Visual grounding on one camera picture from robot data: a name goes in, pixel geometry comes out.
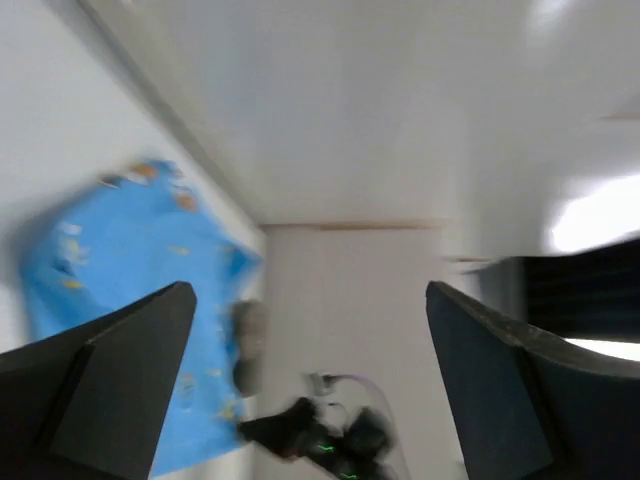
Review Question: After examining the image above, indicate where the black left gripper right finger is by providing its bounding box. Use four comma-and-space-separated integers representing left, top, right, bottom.
425, 281, 639, 479

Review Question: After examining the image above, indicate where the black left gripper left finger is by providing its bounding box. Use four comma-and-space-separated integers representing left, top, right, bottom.
1, 282, 196, 479

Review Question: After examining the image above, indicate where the blue space print cloth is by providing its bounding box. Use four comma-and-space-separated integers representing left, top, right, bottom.
18, 158, 265, 479

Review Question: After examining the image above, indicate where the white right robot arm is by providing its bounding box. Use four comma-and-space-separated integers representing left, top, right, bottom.
237, 397, 394, 480

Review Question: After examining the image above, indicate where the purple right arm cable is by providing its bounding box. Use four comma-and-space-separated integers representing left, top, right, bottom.
304, 372, 411, 480

